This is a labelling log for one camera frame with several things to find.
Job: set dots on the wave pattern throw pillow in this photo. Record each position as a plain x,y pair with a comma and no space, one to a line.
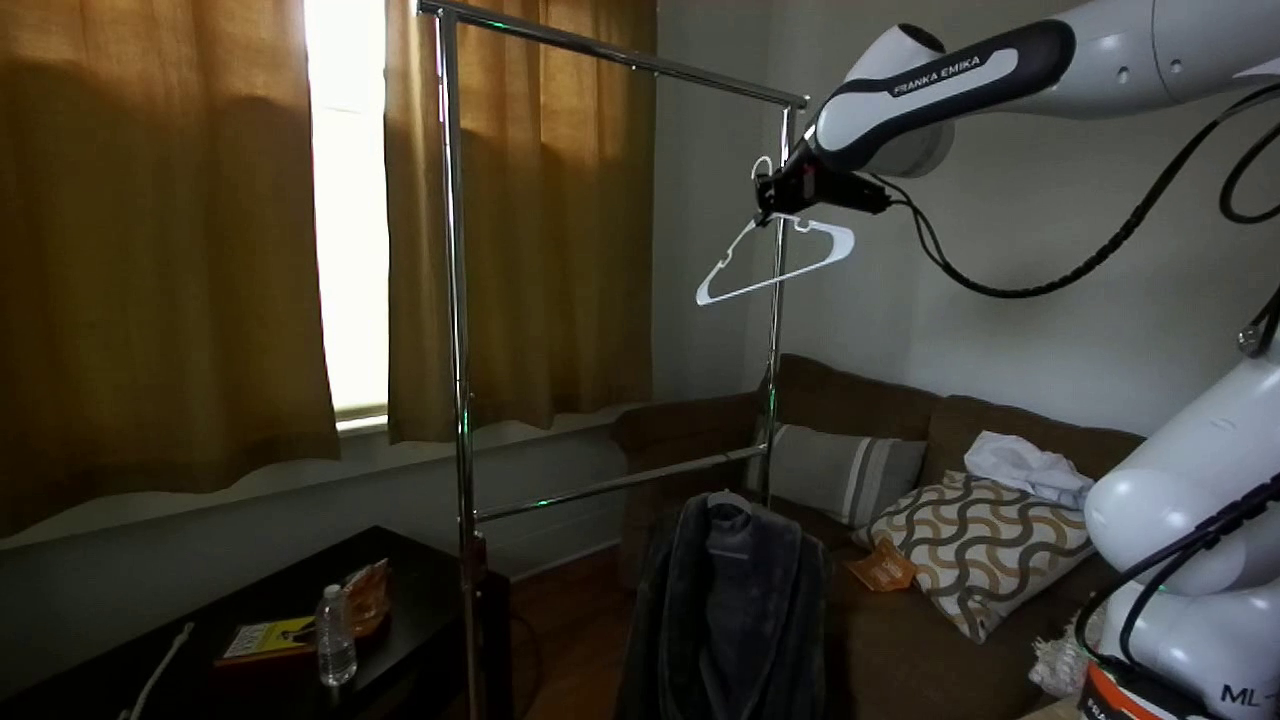
981,547

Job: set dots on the chrome metal garment rack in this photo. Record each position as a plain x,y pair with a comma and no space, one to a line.
463,335

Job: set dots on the brown fabric sofa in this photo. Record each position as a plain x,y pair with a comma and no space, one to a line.
933,666

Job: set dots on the bright window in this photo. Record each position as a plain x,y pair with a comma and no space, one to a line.
347,202

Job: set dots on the yellow flat book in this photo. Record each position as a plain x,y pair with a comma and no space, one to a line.
267,643

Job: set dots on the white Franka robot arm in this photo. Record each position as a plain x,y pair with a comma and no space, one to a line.
1135,53

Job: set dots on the small white crumpled paper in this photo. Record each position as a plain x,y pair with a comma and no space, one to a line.
1061,666

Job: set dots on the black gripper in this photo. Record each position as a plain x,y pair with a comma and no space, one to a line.
843,186

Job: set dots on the brown chips bag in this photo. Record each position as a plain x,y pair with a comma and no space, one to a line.
368,596

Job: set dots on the thin white rod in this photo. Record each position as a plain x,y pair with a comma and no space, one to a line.
156,666

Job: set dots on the mustard yellow curtain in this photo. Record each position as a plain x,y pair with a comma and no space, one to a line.
535,243
162,264

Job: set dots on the white plastic coat hanger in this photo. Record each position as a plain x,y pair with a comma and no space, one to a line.
746,288

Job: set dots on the white crumpled cloth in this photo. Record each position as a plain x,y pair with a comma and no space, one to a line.
1027,465

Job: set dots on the black low table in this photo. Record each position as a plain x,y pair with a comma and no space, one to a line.
403,654

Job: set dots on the clear plastic water bottle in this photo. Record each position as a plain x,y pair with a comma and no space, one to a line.
338,645

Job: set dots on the dark grey hanging robe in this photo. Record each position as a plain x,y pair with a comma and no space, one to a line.
725,612

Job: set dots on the orange snack packet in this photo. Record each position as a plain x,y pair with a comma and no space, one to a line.
882,569

